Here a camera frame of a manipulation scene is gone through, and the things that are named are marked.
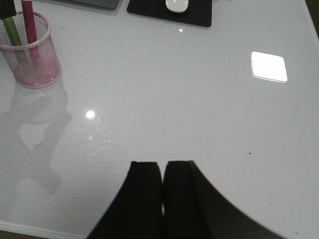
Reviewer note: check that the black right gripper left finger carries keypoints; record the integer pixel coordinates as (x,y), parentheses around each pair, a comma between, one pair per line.
(136,211)

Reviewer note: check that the black mouse pad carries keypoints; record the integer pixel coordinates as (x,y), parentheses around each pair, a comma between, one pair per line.
(199,12)

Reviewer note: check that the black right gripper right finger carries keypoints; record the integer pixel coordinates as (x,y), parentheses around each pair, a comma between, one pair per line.
(195,209)

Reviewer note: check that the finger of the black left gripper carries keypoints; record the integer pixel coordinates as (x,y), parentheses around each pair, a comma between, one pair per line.
(7,9)

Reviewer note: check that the pink mesh pen holder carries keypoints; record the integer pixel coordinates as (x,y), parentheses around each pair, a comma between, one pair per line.
(33,65)

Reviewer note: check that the pink highlighter pen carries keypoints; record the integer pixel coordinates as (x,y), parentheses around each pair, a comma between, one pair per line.
(29,22)

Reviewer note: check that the green highlighter pen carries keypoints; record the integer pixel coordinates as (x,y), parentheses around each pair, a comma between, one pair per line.
(15,40)

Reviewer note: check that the grey open laptop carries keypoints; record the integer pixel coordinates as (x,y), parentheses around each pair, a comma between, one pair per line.
(108,5)

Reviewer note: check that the white computer mouse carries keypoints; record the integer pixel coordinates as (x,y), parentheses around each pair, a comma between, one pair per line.
(177,6)

